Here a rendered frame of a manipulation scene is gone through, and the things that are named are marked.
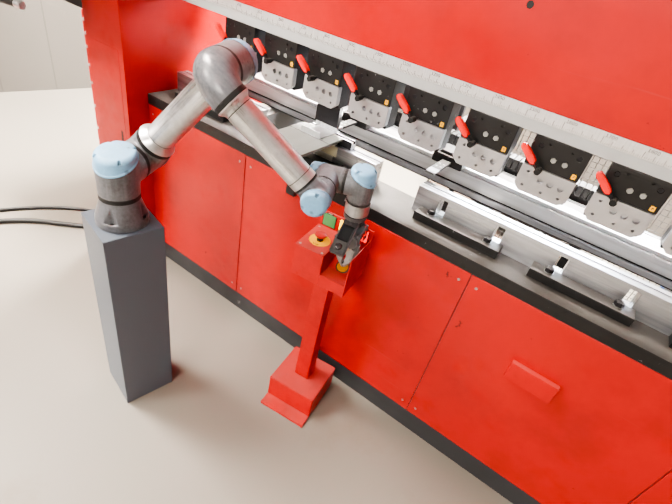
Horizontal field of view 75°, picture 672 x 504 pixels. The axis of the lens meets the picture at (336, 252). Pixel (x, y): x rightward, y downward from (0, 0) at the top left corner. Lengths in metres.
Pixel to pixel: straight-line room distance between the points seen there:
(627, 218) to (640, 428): 0.61
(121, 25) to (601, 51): 1.65
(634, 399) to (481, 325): 0.45
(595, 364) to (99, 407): 1.71
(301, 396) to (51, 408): 0.92
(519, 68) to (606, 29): 0.20
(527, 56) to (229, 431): 1.60
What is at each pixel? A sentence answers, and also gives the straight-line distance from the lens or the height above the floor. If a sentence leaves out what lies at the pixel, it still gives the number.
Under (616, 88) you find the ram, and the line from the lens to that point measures 1.31.
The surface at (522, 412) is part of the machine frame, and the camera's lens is 1.68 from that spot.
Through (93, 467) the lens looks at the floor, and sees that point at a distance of 1.85.
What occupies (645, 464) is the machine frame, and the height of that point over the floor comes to 0.53.
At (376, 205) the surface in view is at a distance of 1.52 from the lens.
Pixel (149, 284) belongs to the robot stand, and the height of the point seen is 0.56.
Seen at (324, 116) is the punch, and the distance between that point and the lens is 1.68.
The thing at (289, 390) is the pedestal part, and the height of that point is 0.10.
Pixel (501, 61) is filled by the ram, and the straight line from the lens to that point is 1.35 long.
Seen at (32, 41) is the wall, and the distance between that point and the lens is 4.70.
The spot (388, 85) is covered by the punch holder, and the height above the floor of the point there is 1.24.
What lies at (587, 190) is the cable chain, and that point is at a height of 1.03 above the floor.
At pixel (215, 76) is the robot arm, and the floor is 1.28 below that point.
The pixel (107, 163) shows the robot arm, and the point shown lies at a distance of 1.34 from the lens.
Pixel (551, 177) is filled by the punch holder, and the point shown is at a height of 1.17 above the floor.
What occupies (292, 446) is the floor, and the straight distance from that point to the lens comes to 1.84.
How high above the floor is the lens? 1.60
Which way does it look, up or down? 36 degrees down
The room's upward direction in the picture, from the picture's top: 13 degrees clockwise
